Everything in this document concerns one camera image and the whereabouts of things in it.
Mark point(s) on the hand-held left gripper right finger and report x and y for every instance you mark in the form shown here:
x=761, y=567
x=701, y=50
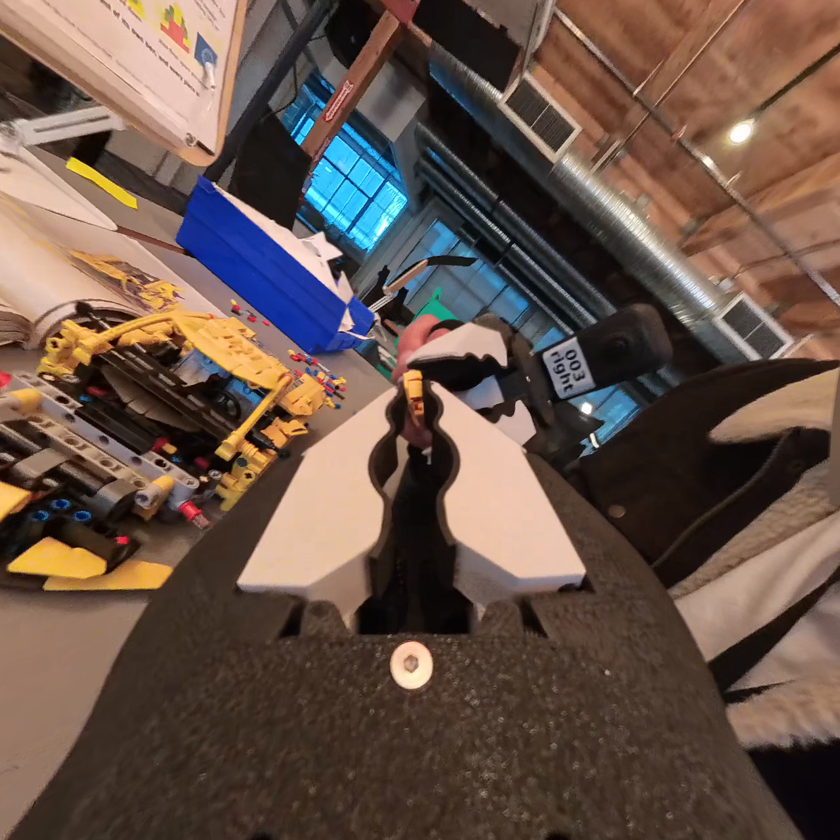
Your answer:
x=512, y=518

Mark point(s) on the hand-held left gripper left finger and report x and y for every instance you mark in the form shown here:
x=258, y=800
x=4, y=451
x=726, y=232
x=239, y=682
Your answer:
x=315, y=518

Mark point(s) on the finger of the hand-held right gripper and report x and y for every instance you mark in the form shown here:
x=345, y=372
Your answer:
x=512, y=417
x=469, y=338

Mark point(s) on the yellow connector brick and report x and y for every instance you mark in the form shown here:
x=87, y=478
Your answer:
x=413, y=390

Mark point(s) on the pile of small coloured pins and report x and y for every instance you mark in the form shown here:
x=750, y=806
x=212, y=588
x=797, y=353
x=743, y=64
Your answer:
x=321, y=377

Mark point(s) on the wooden metal jointed arm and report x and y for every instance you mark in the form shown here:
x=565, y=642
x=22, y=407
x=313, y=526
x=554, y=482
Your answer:
x=407, y=279

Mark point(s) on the person's right hand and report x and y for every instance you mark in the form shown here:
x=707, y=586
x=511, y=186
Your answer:
x=420, y=331

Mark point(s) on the green plastic board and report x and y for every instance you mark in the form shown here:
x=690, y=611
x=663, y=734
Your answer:
x=430, y=308

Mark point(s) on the tall paned window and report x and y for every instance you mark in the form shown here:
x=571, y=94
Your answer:
x=446, y=262

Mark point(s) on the white air vent grille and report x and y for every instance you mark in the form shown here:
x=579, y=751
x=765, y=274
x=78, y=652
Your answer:
x=751, y=325
x=541, y=118

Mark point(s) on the crumpled white printed bags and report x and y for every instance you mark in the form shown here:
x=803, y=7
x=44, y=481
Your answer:
x=315, y=253

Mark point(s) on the large paned window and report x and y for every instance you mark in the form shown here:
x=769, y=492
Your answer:
x=354, y=190

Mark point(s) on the yellow toy car model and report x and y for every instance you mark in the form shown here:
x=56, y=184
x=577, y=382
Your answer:
x=223, y=354

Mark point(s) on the blue plastic bin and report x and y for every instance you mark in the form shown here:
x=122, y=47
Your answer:
x=249, y=262

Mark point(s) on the hanging bulb lamp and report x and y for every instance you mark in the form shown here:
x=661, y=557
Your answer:
x=741, y=132

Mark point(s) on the yellow panel with black pins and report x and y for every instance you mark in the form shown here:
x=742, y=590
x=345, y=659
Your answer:
x=59, y=561

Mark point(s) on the wooden document stand with sheet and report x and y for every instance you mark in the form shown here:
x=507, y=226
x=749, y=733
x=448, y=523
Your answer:
x=226, y=98

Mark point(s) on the open instruction booklet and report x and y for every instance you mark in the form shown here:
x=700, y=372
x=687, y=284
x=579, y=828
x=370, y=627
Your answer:
x=39, y=269

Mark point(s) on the yellow paper slip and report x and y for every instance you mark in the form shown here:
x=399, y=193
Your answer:
x=102, y=182

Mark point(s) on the white printed instruction sheet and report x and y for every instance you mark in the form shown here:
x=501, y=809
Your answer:
x=118, y=52

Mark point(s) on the silver ventilation duct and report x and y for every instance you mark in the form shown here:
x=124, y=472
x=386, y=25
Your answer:
x=610, y=210

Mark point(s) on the black metal post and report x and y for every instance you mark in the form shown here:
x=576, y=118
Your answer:
x=262, y=98

